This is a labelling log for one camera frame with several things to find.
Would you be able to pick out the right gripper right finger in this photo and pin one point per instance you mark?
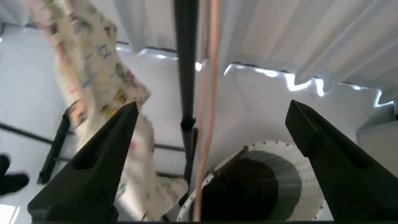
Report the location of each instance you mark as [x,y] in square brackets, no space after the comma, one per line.
[342,186]

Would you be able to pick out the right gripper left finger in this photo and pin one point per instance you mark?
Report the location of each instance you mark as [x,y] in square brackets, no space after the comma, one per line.
[90,186]

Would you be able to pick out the cream printed garment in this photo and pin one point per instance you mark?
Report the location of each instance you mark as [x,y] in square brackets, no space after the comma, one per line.
[102,71]

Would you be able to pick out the white laundry basket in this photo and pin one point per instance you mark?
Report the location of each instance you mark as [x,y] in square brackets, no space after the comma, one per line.
[308,186]

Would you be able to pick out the black clothes rack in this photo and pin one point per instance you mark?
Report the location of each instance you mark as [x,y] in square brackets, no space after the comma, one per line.
[186,62]

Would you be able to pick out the white curtain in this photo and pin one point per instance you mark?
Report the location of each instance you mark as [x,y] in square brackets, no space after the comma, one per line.
[295,37]

